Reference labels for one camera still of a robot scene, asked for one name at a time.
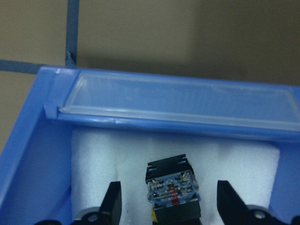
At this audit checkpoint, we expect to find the yellow push button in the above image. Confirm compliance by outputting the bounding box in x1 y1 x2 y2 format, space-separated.
145 154 202 225

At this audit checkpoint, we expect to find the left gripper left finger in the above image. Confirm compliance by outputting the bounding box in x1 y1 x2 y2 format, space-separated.
75 181 122 225

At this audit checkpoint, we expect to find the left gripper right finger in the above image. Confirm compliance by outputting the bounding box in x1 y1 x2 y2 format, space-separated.
217 180 282 225

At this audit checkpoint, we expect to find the left blue plastic bin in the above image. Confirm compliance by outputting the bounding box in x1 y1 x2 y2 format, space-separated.
0 67 300 225

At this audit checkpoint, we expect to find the white foam pad left bin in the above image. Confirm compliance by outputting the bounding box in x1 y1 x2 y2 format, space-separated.
71 129 280 225

